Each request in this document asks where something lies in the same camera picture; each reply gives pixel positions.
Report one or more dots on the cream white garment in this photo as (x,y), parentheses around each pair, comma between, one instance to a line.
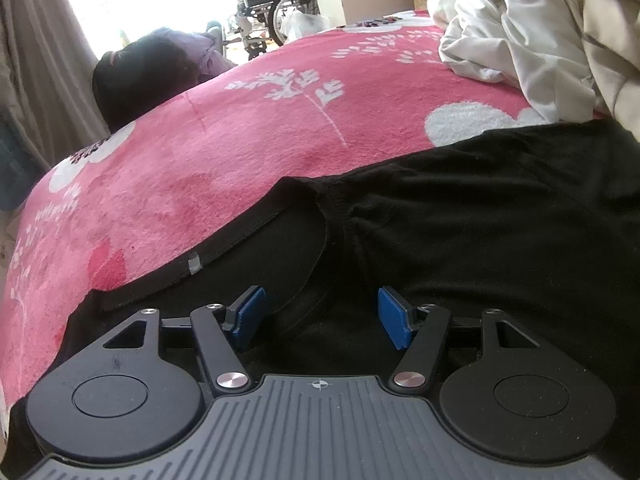
(520,35)

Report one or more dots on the white plastic bag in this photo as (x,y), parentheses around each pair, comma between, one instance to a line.
(302,25)

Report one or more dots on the wheelchair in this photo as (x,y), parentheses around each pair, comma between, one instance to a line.
(275,0)

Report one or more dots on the pink floral blanket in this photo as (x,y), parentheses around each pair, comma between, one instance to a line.
(225,150)

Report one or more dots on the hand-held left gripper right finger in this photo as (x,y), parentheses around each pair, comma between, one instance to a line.
(392,317)

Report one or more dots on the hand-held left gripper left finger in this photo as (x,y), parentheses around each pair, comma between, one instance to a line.
(250,312)

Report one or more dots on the blue water bottle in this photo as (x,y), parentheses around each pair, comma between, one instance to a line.
(12,165)

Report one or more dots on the black t-shirt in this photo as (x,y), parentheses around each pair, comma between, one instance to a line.
(475,210)

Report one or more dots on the grey curtain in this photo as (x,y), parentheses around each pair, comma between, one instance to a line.
(40,50)

